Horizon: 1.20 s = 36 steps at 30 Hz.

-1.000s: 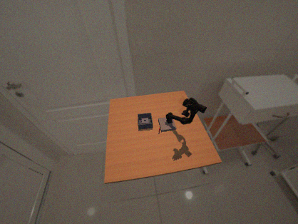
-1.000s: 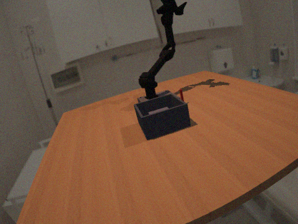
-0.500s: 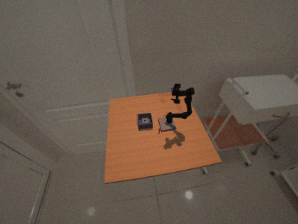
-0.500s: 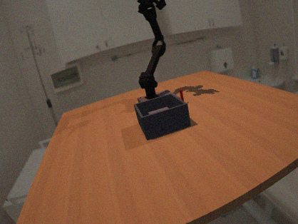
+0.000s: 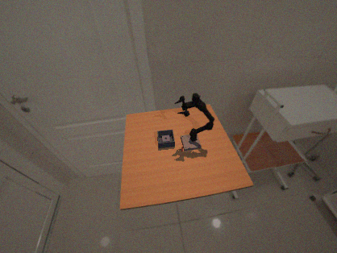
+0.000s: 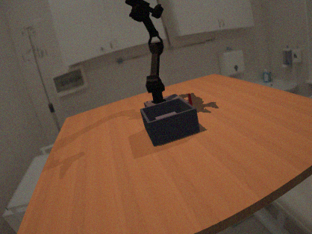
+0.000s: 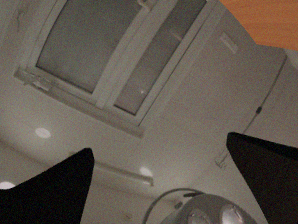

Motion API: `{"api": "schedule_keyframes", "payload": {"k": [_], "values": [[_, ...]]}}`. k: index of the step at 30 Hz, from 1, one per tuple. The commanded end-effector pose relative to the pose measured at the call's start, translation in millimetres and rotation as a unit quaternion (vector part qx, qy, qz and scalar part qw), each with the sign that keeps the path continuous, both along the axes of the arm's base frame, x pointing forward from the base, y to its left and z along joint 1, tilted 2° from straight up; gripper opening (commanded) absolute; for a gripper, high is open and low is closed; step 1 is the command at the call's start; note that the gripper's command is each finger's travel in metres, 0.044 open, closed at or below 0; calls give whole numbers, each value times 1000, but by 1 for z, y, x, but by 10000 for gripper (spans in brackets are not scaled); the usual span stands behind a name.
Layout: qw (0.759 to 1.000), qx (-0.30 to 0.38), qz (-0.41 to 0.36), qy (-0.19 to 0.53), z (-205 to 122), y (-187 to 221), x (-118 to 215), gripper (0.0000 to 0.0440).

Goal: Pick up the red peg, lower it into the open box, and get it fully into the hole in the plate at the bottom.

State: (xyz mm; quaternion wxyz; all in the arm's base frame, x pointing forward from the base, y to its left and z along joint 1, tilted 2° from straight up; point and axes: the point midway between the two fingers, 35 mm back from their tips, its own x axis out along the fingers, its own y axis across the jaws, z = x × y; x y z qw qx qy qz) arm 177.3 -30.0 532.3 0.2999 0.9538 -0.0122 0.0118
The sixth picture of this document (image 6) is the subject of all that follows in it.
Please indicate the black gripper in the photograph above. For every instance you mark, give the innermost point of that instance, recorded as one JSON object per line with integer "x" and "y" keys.
{"x": 144, "y": 6}

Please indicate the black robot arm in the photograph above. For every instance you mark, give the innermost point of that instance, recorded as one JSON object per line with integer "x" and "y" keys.
{"x": 153, "y": 82}

